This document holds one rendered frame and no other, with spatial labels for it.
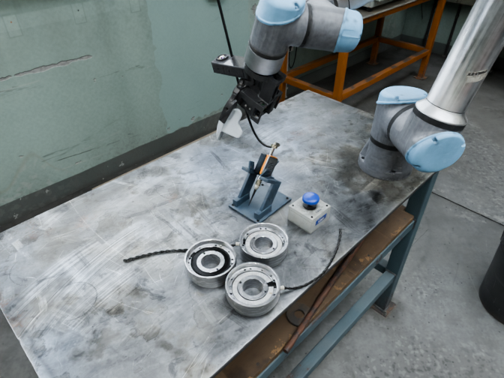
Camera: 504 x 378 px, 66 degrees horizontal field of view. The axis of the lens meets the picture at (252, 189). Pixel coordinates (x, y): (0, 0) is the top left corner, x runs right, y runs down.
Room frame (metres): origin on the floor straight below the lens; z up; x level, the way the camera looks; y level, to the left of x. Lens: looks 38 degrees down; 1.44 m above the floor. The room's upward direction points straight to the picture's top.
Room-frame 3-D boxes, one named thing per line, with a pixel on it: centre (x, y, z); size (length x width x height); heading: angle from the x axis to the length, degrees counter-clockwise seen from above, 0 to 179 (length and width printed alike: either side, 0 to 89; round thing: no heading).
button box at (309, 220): (0.69, -0.14, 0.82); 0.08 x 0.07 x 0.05; 135
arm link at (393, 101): (0.91, -0.38, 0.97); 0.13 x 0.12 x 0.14; 10
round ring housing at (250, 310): (0.46, 0.00, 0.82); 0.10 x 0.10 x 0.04
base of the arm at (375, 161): (0.91, -0.38, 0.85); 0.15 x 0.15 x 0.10
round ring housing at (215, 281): (0.53, 0.08, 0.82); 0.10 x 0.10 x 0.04
